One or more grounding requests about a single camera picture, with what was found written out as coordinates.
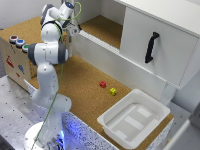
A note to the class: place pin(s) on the pink block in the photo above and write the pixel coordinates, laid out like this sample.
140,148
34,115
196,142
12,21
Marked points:
103,84

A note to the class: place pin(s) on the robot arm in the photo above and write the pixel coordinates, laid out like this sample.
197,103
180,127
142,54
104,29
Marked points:
46,53

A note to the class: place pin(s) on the red button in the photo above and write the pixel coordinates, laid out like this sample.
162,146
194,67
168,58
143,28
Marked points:
13,38

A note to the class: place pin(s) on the white cabinet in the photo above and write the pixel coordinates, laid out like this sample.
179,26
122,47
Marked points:
113,63

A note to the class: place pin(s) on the yellow block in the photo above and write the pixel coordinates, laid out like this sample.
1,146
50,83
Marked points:
113,91

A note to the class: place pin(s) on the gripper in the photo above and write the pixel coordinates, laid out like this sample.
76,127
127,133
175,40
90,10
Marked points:
74,29

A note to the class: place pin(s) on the green button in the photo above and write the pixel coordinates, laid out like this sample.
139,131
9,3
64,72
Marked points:
25,47

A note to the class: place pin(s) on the white sliding door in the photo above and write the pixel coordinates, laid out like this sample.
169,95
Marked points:
156,46

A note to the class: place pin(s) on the white plastic box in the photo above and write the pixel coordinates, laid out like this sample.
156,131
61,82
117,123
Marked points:
133,118

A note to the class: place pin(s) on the blue button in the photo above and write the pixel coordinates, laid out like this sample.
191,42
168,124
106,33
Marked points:
20,42

